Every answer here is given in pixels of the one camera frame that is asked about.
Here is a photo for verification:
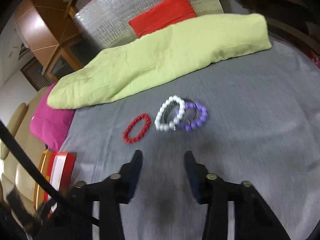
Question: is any red bead bracelet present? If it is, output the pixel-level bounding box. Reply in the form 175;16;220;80
122;113;153;144

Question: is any purple bead bracelet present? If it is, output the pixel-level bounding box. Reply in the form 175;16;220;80
178;101;208;132

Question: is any white bead bracelet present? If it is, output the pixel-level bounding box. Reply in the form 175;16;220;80
154;95;186;132

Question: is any thin silver bangle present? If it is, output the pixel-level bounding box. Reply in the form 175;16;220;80
163;98;197;131

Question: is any red jewelry box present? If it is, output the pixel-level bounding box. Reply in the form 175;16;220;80
43;151;77;203

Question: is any orange cardboard box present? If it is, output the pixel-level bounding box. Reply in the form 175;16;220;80
32;149;53;210

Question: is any beige sofa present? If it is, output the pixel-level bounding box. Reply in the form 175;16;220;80
0;86;51;215

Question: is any magenta pink pillow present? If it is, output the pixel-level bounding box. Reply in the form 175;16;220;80
29;83;75;152

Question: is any light green folded blanket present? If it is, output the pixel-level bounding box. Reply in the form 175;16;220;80
47;14;271;109

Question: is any wooden cabinet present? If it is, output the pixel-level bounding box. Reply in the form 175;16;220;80
15;0;99;82

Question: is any silver foil insulation sheet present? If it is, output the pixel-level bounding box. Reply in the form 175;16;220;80
74;0;223;50

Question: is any red small pillow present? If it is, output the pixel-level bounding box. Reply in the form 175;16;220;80
129;0;196;38

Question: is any black cable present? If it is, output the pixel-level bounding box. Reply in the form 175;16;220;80
0;119;101;227

